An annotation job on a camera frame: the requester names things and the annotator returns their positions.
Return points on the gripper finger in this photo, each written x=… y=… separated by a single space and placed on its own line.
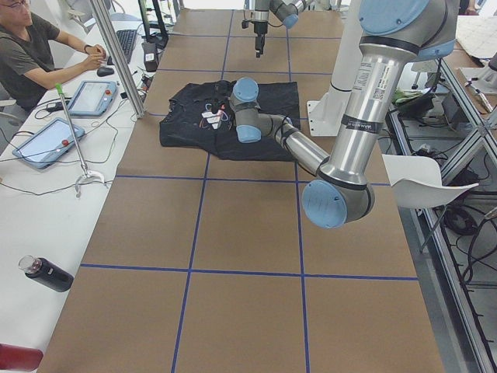
x=258 y=50

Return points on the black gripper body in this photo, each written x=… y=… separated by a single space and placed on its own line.
x=220 y=93
x=258 y=28

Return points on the black graphic t-shirt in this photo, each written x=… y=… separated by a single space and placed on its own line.
x=196 y=120

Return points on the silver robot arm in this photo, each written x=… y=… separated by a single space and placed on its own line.
x=392 y=34
x=286 y=13

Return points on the black keyboard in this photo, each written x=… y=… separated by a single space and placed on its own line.
x=127 y=40

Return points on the black computer mouse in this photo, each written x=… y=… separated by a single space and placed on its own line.
x=104 y=71

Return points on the upper blue teach pendant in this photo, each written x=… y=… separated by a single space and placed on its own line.
x=92 y=98

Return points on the blue teach pendant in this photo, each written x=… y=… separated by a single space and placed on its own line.
x=46 y=146
x=92 y=98

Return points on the silver stick green tip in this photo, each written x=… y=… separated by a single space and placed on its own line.
x=88 y=175

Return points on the lower blue teach pendant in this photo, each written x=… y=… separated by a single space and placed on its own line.
x=46 y=146

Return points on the seated person in grey shirt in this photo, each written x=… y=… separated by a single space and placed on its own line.
x=27 y=64

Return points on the white plastic chair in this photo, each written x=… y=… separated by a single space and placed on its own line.
x=417 y=182

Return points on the black water bottle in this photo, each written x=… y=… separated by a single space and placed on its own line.
x=46 y=273

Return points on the red object at edge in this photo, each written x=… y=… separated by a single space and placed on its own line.
x=15 y=358

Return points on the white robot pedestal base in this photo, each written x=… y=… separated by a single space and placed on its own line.
x=324 y=116

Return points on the aluminium frame post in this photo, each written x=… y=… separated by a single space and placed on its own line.
x=107 y=31

